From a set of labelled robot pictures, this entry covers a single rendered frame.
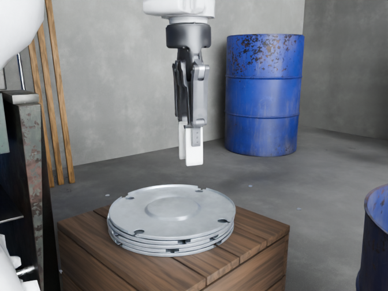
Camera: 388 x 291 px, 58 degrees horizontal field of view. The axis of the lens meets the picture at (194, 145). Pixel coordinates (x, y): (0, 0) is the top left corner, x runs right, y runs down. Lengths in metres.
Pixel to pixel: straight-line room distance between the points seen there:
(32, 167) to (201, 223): 0.43
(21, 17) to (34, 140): 0.60
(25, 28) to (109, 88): 2.24
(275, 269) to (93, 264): 0.40
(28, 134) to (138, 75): 1.83
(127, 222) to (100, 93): 1.84
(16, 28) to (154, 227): 0.51
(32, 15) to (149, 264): 0.49
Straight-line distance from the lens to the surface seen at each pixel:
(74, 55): 2.48
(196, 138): 0.59
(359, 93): 3.68
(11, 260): 0.44
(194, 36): 0.58
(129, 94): 2.65
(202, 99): 0.56
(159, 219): 0.79
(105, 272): 0.76
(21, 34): 0.36
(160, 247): 0.72
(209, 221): 0.78
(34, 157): 0.94
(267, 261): 0.83
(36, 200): 0.97
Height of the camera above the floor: 0.73
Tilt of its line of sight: 14 degrees down
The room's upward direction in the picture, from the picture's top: straight up
